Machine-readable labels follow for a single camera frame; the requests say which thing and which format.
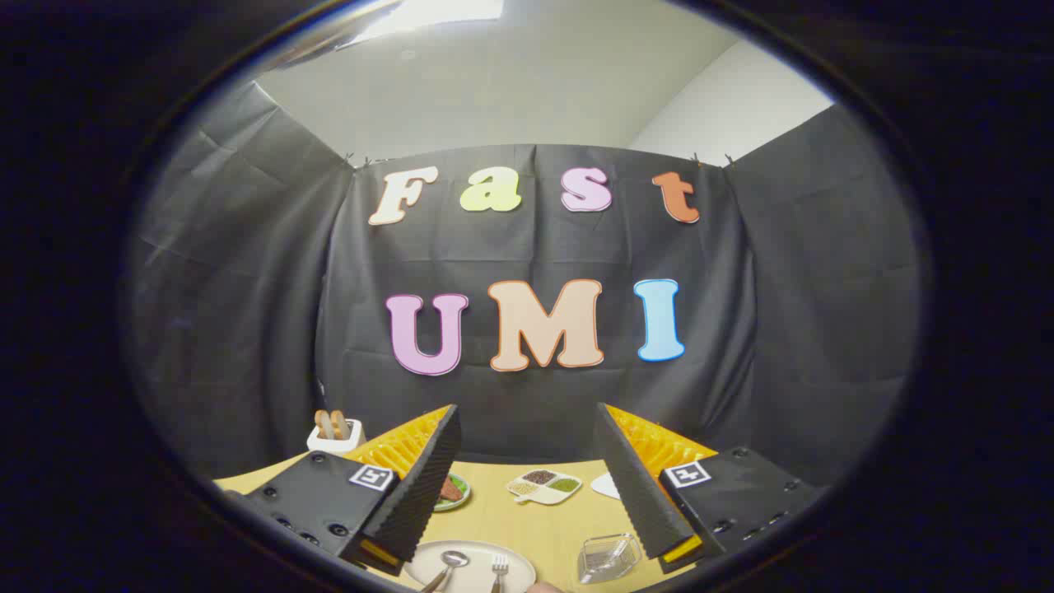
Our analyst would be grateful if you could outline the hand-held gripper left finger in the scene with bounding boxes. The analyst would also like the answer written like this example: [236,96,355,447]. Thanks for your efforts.
[224,404,462,577]

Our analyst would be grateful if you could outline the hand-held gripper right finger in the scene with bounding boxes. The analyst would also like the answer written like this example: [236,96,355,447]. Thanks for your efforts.
[595,402,828,575]

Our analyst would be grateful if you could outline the silver spoon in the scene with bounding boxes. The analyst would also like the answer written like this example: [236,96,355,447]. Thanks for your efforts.
[420,550,470,593]

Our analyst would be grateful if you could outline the pale green food plate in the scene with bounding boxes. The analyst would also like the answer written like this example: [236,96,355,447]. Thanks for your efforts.
[432,474,472,512]

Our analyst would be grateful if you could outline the white toaster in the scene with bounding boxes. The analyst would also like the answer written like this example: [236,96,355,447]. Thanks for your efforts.
[306,418,365,456]

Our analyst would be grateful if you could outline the round white plate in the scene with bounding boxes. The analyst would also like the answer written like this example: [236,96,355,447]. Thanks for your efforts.
[403,540,536,593]

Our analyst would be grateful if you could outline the white divided grain dish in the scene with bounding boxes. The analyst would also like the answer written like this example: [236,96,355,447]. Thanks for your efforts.
[506,469,583,505]

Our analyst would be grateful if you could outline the wire cutlery basket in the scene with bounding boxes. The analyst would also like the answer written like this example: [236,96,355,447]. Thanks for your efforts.
[576,533,643,586]

